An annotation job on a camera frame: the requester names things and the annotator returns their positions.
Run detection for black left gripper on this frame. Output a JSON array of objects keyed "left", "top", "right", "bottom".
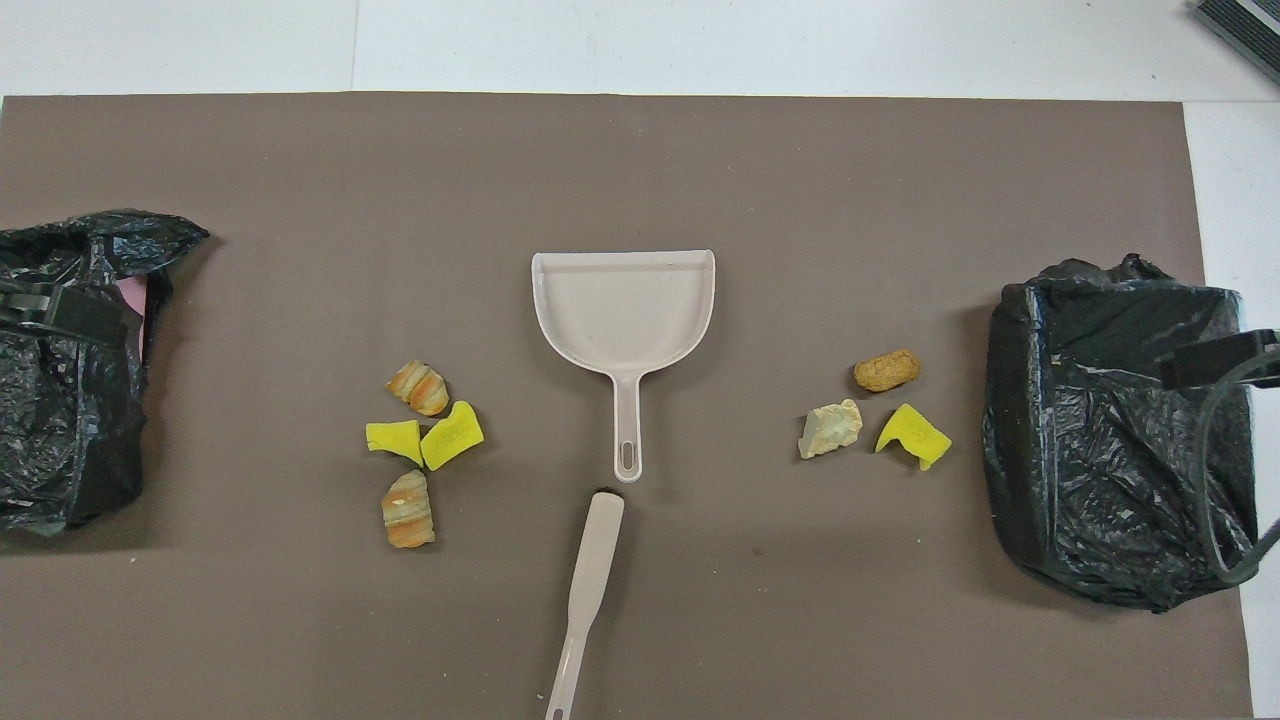
[{"left": 0, "top": 283, "right": 131, "bottom": 346}]

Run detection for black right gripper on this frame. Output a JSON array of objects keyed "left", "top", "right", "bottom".
[{"left": 1160, "top": 330, "right": 1280, "bottom": 391}]

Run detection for yellow sponge piece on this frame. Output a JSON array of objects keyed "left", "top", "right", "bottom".
[
  {"left": 875, "top": 403, "right": 953, "bottom": 472},
  {"left": 365, "top": 420, "right": 425, "bottom": 468},
  {"left": 420, "top": 401, "right": 485, "bottom": 472}
]

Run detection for brown toy bread nugget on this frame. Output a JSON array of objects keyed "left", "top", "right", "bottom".
[{"left": 853, "top": 348, "right": 922, "bottom": 394}]

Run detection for striped toy croissant piece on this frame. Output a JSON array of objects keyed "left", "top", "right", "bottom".
[
  {"left": 387, "top": 360, "right": 450, "bottom": 417},
  {"left": 381, "top": 470, "right": 437, "bottom": 550}
]

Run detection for pale toy bread chunk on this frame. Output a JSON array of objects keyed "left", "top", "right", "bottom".
[{"left": 797, "top": 399, "right": 864, "bottom": 461}]

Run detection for beige plastic dustpan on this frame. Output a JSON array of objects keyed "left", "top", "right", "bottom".
[{"left": 531, "top": 250, "right": 717, "bottom": 484}]

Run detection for beige hand brush black bristles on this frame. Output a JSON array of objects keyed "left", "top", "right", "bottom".
[{"left": 545, "top": 487, "right": 627, "bottom": 720}]

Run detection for crumpled black bag pink bin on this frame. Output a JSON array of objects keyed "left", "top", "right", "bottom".
[{"left": 0, "top": 208, "right": 211, "bottom": 538}]

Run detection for right black trash bag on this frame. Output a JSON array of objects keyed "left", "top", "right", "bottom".
[{"left": 982, "top": 253, "right": 1261, "bottom": 614}]

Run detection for dark ribbed metal block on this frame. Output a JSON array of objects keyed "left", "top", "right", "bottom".
[{"left": 1190, "top": 0, "right": 1280, "bottom": 89}]

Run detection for brown table mat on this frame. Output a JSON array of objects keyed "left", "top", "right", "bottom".
[{"left": 0, "top": 93, "right": 1254, "bottom": 720}]

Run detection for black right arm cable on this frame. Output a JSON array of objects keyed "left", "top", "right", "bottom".
[{"left": 1195, "top": 350, "right": 1280, "bottom": 586}]

